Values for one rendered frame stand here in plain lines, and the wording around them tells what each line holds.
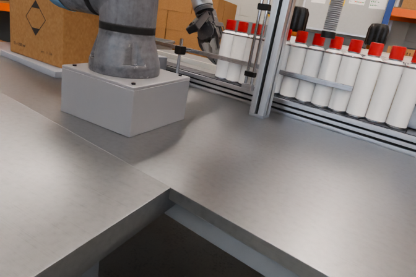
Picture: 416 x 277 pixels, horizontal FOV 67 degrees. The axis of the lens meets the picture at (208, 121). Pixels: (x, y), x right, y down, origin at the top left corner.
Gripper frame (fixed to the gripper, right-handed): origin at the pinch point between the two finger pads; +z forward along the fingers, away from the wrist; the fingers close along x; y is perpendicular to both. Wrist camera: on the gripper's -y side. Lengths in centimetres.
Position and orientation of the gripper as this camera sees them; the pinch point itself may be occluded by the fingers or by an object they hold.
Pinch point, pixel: (214, 60)
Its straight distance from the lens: 115.9
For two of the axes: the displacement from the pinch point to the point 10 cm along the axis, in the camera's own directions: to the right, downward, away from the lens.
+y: 5.8, -1.5, 8.0
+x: -7.7, 2.1, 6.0
